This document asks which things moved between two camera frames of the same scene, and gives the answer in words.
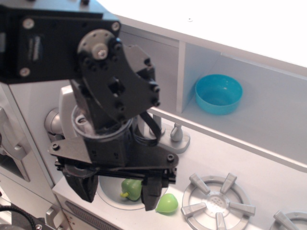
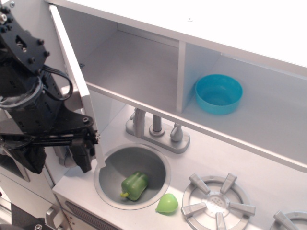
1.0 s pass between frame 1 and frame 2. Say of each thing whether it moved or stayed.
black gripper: moved
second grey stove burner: stayed
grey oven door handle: stayed
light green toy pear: stayed
